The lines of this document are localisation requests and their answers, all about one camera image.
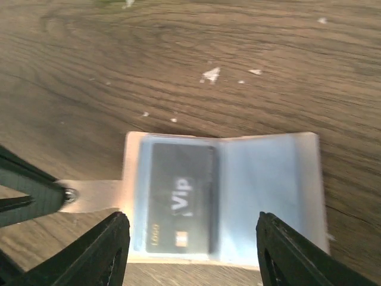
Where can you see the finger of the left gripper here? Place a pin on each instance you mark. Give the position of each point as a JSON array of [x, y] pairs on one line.
[[43, 195]]

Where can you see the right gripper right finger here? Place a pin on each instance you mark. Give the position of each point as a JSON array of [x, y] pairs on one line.
[[287, 258]]

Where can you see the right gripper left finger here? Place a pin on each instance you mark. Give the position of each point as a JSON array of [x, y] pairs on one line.
[[97, 258]]

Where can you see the pink leather card holder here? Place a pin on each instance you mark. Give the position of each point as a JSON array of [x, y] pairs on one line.
[[278, 174]]

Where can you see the black VIP card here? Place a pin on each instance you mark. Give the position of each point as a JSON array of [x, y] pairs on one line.
[[180, 199]]

